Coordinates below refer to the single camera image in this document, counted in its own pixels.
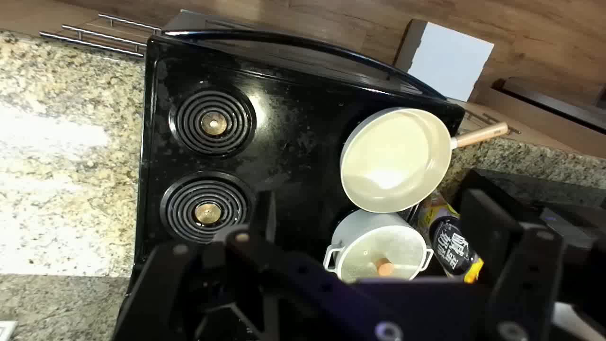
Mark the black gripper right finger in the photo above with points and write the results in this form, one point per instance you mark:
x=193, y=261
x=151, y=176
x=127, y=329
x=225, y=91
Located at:
x=523, y=284

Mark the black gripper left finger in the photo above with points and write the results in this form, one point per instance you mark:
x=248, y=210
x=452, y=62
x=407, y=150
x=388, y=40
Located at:
x=163, y=284

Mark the yellow and black snack bag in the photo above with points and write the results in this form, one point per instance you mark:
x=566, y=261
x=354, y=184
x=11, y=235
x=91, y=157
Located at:
x=451, y=242

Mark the black coil burner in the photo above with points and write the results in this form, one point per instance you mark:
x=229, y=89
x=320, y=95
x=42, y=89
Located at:
x=203, y=208
x=212, y=121

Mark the white pot with glass lid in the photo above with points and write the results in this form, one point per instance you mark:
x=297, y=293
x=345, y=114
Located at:
x=371, y=242

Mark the dark long floor bar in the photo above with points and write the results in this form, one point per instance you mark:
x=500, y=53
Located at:
x=555, y=104

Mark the black stove control panel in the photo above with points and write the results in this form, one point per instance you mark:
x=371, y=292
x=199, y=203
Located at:
x=295, y=132

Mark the white wall outlet plate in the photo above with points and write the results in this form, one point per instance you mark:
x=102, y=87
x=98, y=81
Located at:
x=6, y=331

